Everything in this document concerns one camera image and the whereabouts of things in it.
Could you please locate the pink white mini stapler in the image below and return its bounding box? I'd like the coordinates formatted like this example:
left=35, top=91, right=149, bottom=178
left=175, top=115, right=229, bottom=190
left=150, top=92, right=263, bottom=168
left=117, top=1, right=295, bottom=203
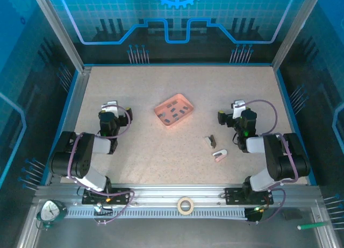
left=212, top=148, right=228, bottom=162

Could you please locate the pink plastic tray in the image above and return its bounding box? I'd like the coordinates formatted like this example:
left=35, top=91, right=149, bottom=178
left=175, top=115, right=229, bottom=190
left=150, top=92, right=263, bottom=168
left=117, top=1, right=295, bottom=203
left=153, top=94, right=195, bottom=130

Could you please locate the small dark metal part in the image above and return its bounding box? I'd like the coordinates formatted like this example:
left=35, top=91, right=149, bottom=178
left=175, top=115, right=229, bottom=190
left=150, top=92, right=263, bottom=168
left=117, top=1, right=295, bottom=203
left=204, top=134, right=217, bottom=149

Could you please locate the beige tape roll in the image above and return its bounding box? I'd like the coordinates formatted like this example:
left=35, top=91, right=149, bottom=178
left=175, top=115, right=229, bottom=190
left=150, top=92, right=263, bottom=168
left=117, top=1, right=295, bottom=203
left=177, top=196, right=195, bottom=215

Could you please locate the green alarm clock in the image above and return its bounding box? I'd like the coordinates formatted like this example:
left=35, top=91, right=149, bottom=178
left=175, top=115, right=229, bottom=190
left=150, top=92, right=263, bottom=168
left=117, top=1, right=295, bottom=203
left=36, top=200, right=68, bottom=230

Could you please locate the green pen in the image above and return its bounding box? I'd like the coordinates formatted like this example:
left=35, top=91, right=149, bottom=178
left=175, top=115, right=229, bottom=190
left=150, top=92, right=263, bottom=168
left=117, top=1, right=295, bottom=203
left=297, top=221, right=330, bottom=230

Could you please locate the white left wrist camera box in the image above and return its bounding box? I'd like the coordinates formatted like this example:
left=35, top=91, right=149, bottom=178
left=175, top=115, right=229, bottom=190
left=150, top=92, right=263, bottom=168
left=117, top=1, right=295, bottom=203
left=101, top=100, right=119, bottom=116

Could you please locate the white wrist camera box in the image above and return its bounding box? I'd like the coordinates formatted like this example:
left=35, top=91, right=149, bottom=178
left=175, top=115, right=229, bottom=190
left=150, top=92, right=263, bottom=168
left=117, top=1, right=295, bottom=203
left=232, top=99, right=246, bottom=119
left=101, top=100, right=119, bottom=116

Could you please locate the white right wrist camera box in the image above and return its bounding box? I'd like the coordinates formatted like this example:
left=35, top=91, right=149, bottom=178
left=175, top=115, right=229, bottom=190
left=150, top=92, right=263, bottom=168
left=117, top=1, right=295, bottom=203
left=232, top=99, right=246, bottom=119

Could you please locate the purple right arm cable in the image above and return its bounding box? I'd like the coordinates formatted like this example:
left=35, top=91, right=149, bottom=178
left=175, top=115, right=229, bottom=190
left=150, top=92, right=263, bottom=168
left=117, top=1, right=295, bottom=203
left=242, top=99, right=299, bottom=185

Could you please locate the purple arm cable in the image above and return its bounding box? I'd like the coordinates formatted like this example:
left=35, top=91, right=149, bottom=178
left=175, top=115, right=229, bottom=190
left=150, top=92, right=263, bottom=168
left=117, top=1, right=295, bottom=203
left=242, top=99, right=299, bottom=185
left=67, top=104, right=132, bottom=179

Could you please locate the aluminium side rail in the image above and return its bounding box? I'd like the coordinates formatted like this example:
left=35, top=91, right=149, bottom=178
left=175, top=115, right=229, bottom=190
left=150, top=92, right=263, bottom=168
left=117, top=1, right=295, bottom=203
left=42, top=67, right=92, bottom=186

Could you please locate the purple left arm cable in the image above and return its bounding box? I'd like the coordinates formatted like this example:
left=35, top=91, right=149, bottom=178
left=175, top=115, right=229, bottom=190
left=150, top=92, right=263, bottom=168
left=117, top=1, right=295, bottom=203
left=67, top=104, right=132, bottom=179

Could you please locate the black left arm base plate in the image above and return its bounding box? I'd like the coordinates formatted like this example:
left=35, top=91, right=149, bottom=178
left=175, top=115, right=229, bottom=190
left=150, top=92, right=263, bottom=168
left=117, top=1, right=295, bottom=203
left=81, top=188, right=131, bottom=206

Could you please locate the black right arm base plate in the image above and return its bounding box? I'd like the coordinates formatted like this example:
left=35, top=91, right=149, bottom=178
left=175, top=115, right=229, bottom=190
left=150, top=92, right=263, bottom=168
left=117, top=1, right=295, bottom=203
left=225, top=187, right=275, bottom=206

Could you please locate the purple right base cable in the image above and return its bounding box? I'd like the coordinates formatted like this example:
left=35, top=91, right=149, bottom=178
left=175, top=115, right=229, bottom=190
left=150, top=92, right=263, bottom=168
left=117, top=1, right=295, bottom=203
left=247, top=188, right=286, bottom=225

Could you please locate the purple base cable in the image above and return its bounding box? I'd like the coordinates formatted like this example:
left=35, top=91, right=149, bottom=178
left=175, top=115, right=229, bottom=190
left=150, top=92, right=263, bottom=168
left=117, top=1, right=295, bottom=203
left=247, top=188, right=286, bottom=225
left=92, top=190, right=135, bottom=226

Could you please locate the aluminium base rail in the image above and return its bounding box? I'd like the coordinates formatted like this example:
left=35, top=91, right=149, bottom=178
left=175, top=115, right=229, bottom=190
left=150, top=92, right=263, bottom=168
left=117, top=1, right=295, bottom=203
left=34, top=183, right=324, bottom=206

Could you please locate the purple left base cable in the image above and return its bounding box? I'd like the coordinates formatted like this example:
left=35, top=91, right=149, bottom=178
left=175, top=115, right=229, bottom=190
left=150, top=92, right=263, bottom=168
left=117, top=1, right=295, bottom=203
left=92, top=190, right=135, bottom=226

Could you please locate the grey slotted cable duct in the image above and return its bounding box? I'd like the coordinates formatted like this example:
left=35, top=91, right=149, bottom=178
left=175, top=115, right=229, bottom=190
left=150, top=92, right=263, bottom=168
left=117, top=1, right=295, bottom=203
left=65, top=207, right=247, bottom=219

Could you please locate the aluminium frame post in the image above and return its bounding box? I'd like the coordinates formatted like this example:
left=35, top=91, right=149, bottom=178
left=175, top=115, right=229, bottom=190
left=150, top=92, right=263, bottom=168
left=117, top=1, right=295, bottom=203
left=30, top=0, right=91, bottom=73
left=271, top=0, right=325, bottom=70

